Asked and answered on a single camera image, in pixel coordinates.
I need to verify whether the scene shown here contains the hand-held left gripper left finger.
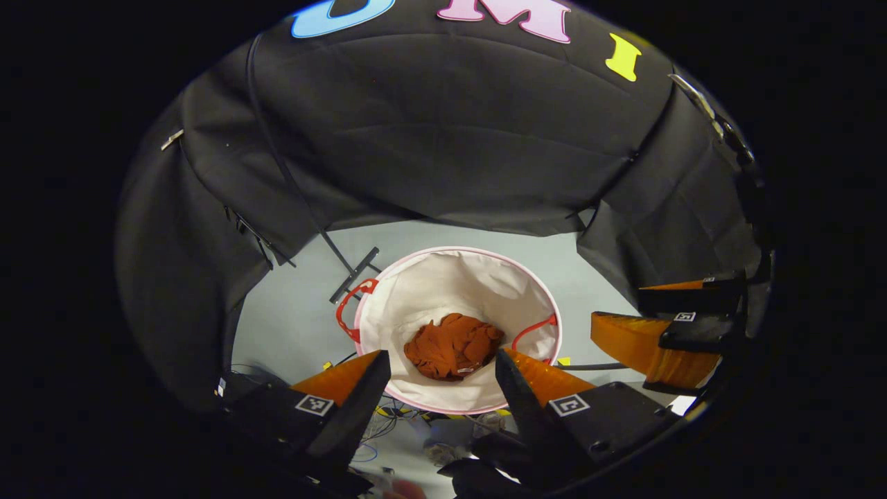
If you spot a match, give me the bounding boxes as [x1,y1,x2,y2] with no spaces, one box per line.
[222,350,392,479]

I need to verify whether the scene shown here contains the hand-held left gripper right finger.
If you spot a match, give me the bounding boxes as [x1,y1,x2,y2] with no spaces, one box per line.
[495,348,683,486]

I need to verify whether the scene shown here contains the orange corduroy jacket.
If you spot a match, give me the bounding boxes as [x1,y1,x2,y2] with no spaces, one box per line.
[404,313,505,382]

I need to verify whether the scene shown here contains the white laundry hamper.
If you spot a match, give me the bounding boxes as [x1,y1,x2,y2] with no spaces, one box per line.
[336,246,563,415]

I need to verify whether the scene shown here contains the black clothes rack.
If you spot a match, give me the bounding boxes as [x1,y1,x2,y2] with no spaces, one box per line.
[246,31,628,371]

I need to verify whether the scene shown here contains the person's dark shoe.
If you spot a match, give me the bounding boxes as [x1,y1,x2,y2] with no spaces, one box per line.
[438,457,517,498]

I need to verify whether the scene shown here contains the black backdrop cloth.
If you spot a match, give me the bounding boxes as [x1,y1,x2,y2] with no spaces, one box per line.
[114,0,773,417]

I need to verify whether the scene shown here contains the tangle of floor cables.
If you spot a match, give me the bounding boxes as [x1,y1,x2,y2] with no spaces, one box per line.
[350,401,418,465]

